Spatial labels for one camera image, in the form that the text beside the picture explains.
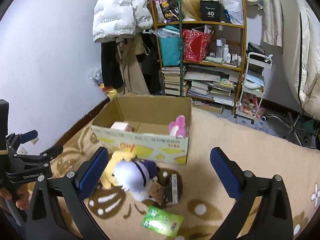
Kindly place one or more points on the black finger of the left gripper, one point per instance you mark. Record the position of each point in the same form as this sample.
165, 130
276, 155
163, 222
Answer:
52, 152

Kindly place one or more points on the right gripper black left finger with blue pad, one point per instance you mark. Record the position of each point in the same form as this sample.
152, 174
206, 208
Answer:
45, 219

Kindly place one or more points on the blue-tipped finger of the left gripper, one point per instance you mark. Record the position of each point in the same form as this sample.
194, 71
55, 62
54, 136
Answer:
29, 136

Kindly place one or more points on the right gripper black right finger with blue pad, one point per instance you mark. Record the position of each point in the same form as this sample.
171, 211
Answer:
274, 217

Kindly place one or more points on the yellow dog plush toy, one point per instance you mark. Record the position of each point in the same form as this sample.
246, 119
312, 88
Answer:
108, 179

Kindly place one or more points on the pink striped soft pouch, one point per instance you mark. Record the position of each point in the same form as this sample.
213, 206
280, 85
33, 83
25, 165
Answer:
121, 126

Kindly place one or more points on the white purple plush doll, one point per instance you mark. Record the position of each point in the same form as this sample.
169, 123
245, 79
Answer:
136, 176

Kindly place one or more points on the green tissue packet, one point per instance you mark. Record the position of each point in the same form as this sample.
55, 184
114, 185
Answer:
162, 222

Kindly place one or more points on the black face tissue box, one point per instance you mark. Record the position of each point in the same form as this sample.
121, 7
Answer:
173, 190

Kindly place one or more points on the person's left hand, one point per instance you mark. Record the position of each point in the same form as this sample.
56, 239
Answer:
23, 201

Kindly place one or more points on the yellow red bag on floor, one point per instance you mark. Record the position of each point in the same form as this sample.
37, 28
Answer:
109, 91

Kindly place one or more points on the blue cartoon floor mat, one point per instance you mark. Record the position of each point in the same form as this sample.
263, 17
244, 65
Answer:
269, 127

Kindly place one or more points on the black hanging garment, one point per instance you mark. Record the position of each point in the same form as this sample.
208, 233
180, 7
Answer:
109, 66

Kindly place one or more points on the open cardboard box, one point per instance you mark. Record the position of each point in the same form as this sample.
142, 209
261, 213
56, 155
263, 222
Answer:
149, 117

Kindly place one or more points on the brown paper tag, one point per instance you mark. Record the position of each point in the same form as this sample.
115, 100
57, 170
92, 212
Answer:
156, 191

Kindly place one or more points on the beige trench coat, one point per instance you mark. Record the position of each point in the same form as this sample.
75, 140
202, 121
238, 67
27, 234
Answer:
130, 70

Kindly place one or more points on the flat cardboard box under shelf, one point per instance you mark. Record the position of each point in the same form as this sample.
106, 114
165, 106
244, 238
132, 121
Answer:
210, 107

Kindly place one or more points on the pink white plush toy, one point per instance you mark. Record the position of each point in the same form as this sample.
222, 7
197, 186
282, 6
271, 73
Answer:
177, 128

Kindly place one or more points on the stack of books left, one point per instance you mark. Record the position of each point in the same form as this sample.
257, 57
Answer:
174, 84

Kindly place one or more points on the pile of books right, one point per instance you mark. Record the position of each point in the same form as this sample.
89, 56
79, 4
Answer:
213, 84

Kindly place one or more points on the white rolling cart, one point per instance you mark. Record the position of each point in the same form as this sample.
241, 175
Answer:
253, 87

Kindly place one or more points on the white puffer jacket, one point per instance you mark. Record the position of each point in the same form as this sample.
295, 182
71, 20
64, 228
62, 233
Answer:
116, 20

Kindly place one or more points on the teal shopping bag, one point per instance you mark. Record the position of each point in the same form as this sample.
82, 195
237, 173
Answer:
169, 41

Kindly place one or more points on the wooden bookshelf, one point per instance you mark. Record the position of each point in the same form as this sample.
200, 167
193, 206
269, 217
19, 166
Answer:
241, 45

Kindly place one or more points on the white cosmetic bottles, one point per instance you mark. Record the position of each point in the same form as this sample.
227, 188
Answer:
224, 55

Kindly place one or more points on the red patterned gift bag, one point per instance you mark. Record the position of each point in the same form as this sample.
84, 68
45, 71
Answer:
196, 44

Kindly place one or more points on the black pink printed bag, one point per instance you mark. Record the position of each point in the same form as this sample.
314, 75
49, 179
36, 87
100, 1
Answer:
167, 11

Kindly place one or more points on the green metal pole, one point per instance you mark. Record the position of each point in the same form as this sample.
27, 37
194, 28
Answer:
180, 47

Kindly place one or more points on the cream office chair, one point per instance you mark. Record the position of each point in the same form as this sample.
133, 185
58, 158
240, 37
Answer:
293, 26

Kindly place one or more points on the blonde wig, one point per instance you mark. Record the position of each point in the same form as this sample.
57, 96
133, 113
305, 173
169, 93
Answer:
191, 9

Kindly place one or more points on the black box number 40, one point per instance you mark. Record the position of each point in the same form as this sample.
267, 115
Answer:
210, 11

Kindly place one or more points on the white plastic bag on shelf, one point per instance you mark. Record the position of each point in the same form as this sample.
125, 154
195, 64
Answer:
234, 11

